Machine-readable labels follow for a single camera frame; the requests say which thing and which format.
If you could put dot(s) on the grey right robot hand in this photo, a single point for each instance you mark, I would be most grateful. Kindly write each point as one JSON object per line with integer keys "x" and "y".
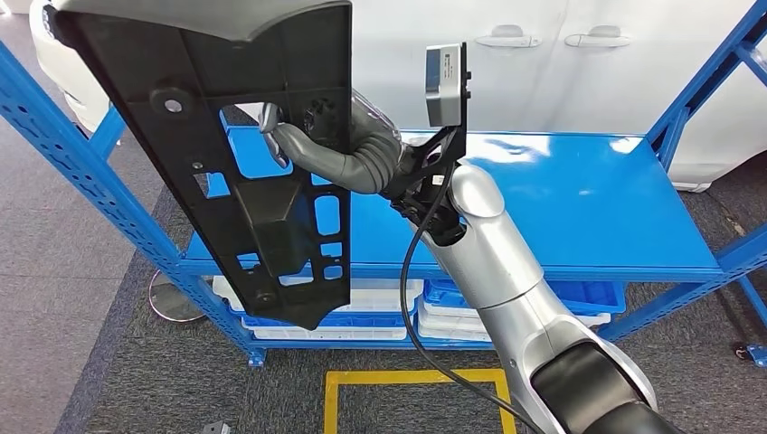
{"x": 311, "y": 153}

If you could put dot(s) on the blue plastic tray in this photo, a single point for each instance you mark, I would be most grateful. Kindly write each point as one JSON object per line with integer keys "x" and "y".
{"x": 377, "y": 320}
{"x": 587, "y": 296}

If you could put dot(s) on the white plastic tray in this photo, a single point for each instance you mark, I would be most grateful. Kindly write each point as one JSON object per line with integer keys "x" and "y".
{"x": 371, "y": 334}
{"x": 383, "y": 296}
{"x": 443, "y": 334}
{"x": 440, "y": 317}

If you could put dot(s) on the blue wheeled metal rack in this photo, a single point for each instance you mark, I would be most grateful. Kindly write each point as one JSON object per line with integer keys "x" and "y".
{"x": 760, "y": 354}

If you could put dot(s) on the small grey robot part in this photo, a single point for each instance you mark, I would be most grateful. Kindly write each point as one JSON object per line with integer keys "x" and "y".
{"x": 217, "y": 428}

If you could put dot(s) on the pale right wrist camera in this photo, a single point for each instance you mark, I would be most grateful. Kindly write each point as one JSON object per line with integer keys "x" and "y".
{"x": 443, "y": 84}

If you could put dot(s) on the black plastic car part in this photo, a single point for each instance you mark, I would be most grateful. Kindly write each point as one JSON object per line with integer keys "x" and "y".
{"x": 180, "y": 150}

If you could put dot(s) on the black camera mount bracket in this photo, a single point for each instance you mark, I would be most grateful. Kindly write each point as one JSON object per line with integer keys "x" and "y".
{"x": 465, "y": 108}

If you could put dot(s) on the blue metal shelf rack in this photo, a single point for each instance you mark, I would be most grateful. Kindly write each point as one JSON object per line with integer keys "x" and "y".
{"x": 569, "y": 209}

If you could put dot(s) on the white car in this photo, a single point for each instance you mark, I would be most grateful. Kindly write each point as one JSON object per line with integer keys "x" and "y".
{"x": 539, "y": 90}

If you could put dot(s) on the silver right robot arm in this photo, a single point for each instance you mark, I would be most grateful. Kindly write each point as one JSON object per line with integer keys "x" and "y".
{"x": 497, "y": 251}

